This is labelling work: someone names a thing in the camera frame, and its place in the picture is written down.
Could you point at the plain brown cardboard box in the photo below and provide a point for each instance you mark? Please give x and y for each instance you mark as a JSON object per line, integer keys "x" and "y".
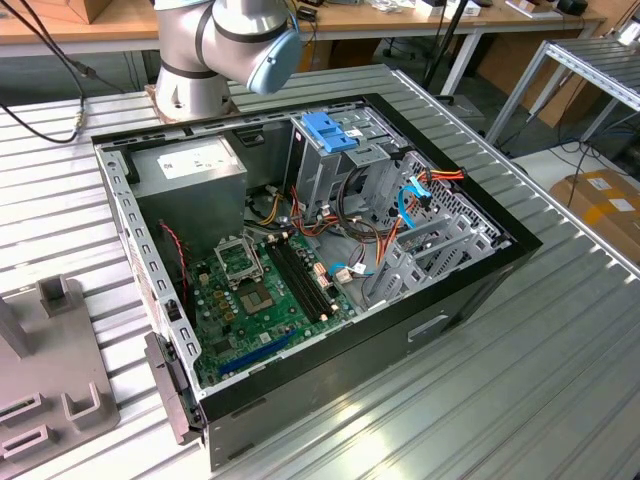
{"x": 500, "y": 65}

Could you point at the grey parts rack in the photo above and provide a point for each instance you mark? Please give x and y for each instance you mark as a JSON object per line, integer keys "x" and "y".
{"x": 50, "y": 360}

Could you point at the small wooden box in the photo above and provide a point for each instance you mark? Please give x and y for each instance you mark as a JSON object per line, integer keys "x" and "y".
{"x": 97, "y": 9}

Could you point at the brown square base plate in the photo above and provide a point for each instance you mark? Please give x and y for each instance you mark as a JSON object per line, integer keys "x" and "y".
{"x": 150, "y": 97}

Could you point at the metal slat side table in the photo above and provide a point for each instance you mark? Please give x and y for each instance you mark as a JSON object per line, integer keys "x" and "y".
{"x": 590, "y": 60}

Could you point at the black open PC case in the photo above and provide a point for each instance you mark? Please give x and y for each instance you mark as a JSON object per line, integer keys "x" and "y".
{"x": 350, "y": 360}

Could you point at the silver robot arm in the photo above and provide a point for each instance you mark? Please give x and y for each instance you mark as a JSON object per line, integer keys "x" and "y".
{"x": 235, "y": 40}

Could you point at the CPU socket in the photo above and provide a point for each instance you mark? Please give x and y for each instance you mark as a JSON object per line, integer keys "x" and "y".
{"x": 256, "y": 300}

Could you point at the brown cardboard box with labels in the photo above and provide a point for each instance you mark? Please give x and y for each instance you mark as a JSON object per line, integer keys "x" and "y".
{"x": 605, "y": 220}

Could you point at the blue expansion slot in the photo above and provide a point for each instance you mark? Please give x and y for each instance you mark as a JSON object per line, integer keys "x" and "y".
{"x": 255, "y": 354}

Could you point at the black RAM slot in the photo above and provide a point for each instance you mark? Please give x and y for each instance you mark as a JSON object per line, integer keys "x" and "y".
{"x": 309, "y": 275}
{"x": 295, "y": 282}

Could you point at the grey metal disk bay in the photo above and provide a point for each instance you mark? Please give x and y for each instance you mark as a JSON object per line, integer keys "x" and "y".
{"x": 450, "y": 240}

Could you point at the grey power supply unit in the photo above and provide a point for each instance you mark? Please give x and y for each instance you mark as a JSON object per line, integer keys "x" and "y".
{"x": 200, "y": 200}

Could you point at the grey plastic case latch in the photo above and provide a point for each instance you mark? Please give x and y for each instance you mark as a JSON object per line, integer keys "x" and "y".
{"x": 167, "y": 400}

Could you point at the blue plastic drive latch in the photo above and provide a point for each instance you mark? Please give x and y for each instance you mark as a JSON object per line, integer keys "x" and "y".
{"x": 325, "y": 130}

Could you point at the long wooden desk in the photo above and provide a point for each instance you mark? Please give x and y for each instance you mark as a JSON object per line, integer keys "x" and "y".
{"x": 375, "y": 22}

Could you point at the green motherboard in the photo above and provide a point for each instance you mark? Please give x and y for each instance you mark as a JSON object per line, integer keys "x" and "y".
{"x": 235, "y": 325}

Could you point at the grey metal drive cage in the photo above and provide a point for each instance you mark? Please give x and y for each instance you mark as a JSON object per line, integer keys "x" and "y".
{"x": 320, "y": 175}

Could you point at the green RAM stick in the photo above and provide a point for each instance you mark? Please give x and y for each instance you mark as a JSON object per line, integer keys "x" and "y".
{"x": 17, "y": 407}

